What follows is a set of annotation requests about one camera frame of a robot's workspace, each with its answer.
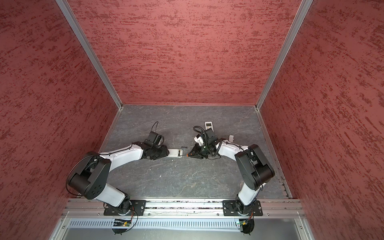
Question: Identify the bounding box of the white remote orange button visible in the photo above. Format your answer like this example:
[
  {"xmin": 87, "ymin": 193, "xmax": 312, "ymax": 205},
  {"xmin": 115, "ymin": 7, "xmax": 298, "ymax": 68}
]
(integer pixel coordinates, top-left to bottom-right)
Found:
[{"xmin": 167, "ymin": 149, "xmax": 184, "ymax": 158}]

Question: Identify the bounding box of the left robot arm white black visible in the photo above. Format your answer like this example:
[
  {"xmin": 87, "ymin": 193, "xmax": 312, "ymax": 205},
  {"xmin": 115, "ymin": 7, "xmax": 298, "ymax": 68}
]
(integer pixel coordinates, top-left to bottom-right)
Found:
[{"xmin": 66, "ymin": 131, "xmax": 170, "ymax": 216}]

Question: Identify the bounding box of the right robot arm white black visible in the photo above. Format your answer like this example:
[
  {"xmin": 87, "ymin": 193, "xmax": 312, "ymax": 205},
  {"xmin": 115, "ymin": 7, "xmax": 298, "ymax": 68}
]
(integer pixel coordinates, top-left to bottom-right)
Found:
[{"xmin": 187, "ymin": 126, "xmax": 275, "ymax": 216}]

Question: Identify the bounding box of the left base connector wiring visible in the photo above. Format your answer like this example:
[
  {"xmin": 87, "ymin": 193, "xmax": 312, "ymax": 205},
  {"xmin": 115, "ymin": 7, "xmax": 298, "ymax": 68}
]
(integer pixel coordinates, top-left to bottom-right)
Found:
[{"xmin": 110, "ymin": 206, "xmax": 139, "ymax": 235}]

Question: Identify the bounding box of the base connector wiring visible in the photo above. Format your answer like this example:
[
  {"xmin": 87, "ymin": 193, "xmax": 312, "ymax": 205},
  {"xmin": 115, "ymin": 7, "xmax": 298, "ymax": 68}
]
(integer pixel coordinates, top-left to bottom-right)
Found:
[
  {"xmin": 238, "ymin": 212, "xmax": 256, "ymax": 235},
  {"xmin": 110, "ymin": 206, "xmax": 139, "ymax": 235}
]

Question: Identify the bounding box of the right base connector wiring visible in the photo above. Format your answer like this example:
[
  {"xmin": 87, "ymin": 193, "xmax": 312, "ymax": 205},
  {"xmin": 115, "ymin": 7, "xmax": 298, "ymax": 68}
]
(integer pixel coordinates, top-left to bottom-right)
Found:
[{"xmin": 238, "ymin": 212, "xmax": 256, "ymax": 235}]

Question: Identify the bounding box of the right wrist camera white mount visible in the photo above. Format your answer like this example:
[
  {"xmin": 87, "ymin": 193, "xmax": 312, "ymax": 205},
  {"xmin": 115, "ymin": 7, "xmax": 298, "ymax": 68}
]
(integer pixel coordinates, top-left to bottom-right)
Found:
[{"xmin": 194, "ymin": 135, "xmax": 204, "ymax": 147}]

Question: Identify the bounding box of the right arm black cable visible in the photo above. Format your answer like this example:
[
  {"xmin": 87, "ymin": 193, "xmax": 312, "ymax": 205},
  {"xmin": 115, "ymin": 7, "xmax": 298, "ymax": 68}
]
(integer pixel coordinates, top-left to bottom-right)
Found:
[{"xmin": 192, "ymin": 125, "xmax": 224, "ymax": 160}]

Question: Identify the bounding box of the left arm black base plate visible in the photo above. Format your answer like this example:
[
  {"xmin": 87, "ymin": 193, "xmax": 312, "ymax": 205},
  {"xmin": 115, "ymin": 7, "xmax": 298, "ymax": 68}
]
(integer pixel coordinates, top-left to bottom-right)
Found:
[{"xmin": 104, "ymin": 200, "xmax": 147, "ymax": 218}]

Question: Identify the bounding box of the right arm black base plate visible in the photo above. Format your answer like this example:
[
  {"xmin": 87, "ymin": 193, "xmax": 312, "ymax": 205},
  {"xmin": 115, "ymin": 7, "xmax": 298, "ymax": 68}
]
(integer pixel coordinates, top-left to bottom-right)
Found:
[{"xmin": 222, "ymin": 200, "xmax": 263, "ymax": 217}]

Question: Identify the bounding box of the perforated cable duct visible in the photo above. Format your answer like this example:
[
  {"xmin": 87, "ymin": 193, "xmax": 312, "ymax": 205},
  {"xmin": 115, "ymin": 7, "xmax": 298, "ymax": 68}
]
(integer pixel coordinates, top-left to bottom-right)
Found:
[{"xmin": 68, "ymin": 218, "xmax": 240, "ymax": 231}]

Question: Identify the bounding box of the aluminium front rail frame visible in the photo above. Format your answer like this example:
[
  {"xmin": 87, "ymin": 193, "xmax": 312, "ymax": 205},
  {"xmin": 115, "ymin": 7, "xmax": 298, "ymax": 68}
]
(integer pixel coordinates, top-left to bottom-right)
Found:
[{"xmin": 50, "ymin": 198, "xmax": 314, "ymax": 240}]

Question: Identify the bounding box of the left aluminium corner post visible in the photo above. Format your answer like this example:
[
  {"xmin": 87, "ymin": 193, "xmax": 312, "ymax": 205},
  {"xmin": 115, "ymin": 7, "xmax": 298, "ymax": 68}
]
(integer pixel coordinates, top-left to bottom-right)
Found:
[{"xmin": 56, "ymin": 0, "xmax": 124, "ymax": 110}]

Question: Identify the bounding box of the aluminium corner post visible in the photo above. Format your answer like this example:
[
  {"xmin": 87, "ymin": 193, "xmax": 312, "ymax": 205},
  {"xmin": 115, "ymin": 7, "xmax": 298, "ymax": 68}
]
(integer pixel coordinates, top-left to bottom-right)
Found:
[
  {"xmin": 256, "ymin": 0, "xmax": 313, "ymax": 112},
  {"xmin": 56, "ymin": 0, "xmax": 124, "ymax": 110}
]

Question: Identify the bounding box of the right aluminium corner post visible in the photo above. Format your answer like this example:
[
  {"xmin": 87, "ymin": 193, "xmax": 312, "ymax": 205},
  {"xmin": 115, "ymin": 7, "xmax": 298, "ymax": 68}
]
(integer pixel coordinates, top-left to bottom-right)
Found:
[{"xmin": 256, "ymin": 0, "xmax": 313, "ymax": 112}]

